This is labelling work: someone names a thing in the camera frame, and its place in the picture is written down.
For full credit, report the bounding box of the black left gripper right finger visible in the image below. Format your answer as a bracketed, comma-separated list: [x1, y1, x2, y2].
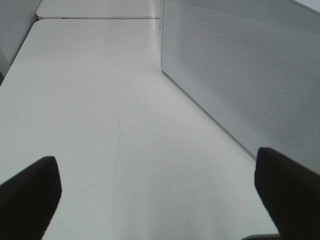
[254, 147, 320, 240]

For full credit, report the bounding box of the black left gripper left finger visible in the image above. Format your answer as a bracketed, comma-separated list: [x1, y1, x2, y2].
[0, 156, 62, 240]

